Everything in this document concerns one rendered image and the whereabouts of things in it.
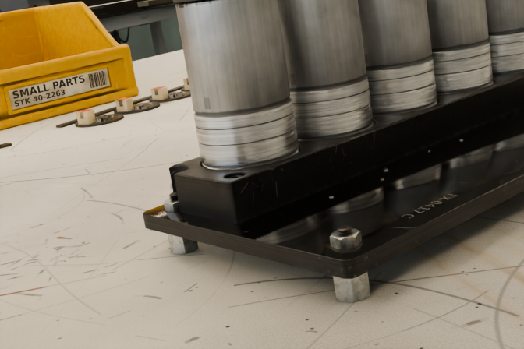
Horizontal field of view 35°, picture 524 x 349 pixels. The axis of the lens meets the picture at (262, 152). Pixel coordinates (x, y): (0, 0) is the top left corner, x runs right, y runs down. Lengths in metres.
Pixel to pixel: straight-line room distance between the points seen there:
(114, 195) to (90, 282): 0.08
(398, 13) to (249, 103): 0.06
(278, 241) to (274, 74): 0.04
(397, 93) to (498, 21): 0.06
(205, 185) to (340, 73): 0.05
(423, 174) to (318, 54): 0.04
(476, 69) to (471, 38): 0.01
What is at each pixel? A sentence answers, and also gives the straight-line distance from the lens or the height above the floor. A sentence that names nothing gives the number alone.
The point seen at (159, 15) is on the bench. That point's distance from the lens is 3.22.
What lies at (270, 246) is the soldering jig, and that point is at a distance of 0.17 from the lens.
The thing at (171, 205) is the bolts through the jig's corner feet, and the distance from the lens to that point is 0.21.
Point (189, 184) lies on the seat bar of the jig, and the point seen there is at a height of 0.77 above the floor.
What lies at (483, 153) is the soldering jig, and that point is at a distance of 0.22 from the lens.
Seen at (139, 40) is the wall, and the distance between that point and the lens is 5.78.
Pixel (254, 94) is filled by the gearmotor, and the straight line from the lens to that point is 0.20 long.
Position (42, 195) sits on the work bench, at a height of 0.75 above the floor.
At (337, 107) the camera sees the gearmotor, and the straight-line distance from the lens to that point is 0.21.
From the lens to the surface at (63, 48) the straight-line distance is 0.58.
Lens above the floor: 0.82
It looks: 13 degrees down
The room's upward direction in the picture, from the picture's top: 9 degrees counter-clockwise
